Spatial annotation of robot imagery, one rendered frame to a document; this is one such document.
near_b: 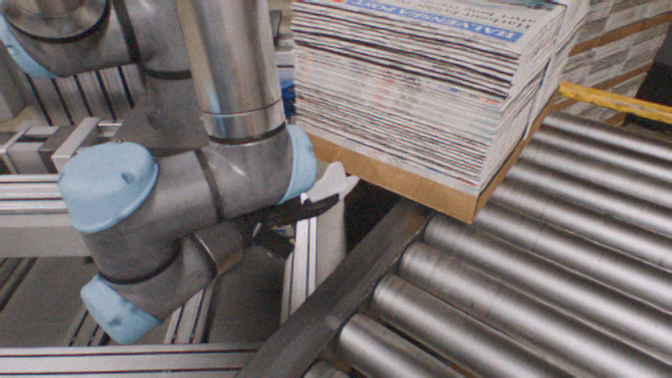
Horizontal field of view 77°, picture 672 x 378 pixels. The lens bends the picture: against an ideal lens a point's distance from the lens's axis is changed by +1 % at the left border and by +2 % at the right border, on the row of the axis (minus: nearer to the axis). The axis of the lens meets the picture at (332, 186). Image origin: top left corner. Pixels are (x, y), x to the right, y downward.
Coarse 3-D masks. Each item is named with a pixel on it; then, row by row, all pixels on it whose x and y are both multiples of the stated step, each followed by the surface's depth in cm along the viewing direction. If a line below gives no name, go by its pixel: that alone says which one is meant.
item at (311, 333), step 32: (384, 224) 54; (416, 224) 54; (352, 256) 49; (384, 256) 49; (320, 288) 46; (352, 288) 46; (288, 320) 43; (320, 320) 43; (288, 352) 40; (320, 352) 40
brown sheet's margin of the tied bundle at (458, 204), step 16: (320, 144) 61; (336, 144) 59; (320, 160) 63; (336, 160) 61; (352, 160) 58; (368, 160) 57; (512, 160) 60; (368, 176) 58; (384, 176) 56; (400, 176) 55; (416, 176) 53; (496, 176) 53; (400, 192) 56; (416, 192) 54; (432, 192) 53; (448, 192) 51; (464, 192) 50; (448, 208) 53; (464, 208) 51; (480, 208) 53
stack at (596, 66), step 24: (600, 0) 140; (624, 0) 149; (648, 0) 160; (600, 24) 148; (624, 24) 158; (600, 48) 158; (624, 48) 169; (576, 72) 155; (600, 72) 167; (360, 192) 164; (384, 192) 151; (384, 216) 159
